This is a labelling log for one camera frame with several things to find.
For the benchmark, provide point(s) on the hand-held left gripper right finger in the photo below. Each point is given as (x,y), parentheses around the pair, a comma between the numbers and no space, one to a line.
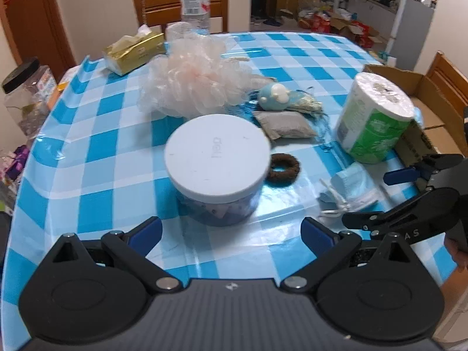
(316,234)

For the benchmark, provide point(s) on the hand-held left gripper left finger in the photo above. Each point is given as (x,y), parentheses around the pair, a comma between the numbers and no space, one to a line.
(146,232)

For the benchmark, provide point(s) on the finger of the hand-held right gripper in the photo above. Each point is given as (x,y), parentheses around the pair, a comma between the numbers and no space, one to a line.
(413,215)
(398,176)

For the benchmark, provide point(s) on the cardboard box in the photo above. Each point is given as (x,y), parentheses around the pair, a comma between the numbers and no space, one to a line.
(416,142)
(356,31)

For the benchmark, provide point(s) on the blue face mask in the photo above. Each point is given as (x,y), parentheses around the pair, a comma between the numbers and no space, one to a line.
(351,186)

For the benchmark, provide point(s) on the green toilet paper roll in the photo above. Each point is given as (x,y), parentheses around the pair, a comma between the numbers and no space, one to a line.
(373,124)

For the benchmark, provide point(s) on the grey fabric sachet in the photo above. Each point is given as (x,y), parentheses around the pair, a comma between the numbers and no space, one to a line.
(285,126)

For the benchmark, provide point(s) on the blue round plush toy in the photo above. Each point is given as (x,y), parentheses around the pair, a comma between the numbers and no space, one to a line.
(272,98)

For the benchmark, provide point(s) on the pink mesh bath pouf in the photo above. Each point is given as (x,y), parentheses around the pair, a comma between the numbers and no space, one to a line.
(190,76)

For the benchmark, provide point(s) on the person's right hand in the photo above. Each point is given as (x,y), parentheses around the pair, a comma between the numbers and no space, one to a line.
(459,257)

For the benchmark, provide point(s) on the brown hair scrunchie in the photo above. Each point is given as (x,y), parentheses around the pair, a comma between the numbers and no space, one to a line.
(283,178)

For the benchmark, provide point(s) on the blue checkered tablecloth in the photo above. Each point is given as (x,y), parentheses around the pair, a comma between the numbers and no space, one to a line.
(109,153)

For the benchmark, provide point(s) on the round jar with white lid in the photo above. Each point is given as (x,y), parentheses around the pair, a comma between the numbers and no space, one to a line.
(215,153)

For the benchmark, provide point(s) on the wooden chair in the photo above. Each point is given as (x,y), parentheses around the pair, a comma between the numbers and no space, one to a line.
(161,3)
(446,71)

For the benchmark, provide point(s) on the embroidered tasselled sachet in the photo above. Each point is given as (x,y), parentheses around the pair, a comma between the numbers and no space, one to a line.
(307,104)

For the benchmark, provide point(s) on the blue white tissue packs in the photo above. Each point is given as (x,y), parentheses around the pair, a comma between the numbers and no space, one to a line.
(385,58)

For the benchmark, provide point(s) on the grey refrigerator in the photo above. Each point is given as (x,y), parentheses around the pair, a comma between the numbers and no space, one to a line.
(413,33)

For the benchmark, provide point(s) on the purple packets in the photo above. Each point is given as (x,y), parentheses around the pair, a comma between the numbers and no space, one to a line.
(16,161)

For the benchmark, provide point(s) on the open cardboard box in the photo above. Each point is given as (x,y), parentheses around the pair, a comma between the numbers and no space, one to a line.
(356,31)

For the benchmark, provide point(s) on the clear jar with black lid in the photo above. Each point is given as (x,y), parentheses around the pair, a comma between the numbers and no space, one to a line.
(25,106)

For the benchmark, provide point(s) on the red packaged bag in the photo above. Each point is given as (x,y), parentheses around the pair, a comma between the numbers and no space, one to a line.
(314,22)

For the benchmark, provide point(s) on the golden tissue pack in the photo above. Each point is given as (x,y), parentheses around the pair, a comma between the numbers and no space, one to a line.
(135,53)

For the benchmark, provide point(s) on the dark shoes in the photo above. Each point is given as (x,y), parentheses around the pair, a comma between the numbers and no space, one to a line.
(265,21)

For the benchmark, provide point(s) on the clear plastic water bottle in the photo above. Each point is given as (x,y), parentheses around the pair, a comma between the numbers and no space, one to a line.
(195,3)

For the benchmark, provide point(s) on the brown wooden door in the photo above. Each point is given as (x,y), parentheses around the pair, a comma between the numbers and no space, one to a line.
(33,14)

